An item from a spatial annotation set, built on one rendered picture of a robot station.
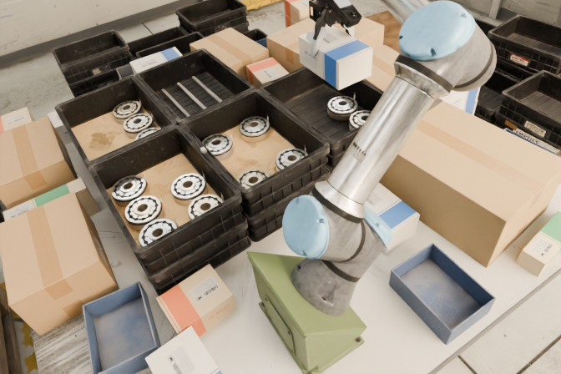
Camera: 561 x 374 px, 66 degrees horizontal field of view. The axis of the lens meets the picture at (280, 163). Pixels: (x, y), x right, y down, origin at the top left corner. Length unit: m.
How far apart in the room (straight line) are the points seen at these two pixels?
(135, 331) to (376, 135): 0.80
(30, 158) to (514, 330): 1.92
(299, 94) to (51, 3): 3.13
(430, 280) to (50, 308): 0.99
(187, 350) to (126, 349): 0.21
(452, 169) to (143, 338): 0.92
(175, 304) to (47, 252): 0.37
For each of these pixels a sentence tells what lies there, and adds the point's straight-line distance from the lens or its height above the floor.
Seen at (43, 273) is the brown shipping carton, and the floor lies 0.86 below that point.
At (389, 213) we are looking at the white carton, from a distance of 1.26.
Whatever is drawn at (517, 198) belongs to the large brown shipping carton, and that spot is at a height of 0.90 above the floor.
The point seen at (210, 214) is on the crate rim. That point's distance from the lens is 1.11.
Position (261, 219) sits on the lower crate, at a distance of 1.23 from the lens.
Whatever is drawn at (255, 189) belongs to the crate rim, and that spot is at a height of 0.93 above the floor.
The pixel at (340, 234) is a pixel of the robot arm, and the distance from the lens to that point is 0.83.
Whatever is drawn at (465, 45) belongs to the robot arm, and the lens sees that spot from 0.81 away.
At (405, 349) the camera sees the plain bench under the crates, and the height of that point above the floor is 0.70.
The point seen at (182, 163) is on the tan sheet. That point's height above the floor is 0.83.
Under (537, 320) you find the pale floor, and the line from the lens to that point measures 2.13.
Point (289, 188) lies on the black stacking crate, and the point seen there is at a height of 0.85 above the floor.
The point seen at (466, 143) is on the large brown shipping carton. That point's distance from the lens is 1.35.
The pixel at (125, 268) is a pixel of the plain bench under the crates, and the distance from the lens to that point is 1.38.
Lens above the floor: 1.75
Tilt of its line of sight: 43 degrees down
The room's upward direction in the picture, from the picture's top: 7 degrees counter-clockwise
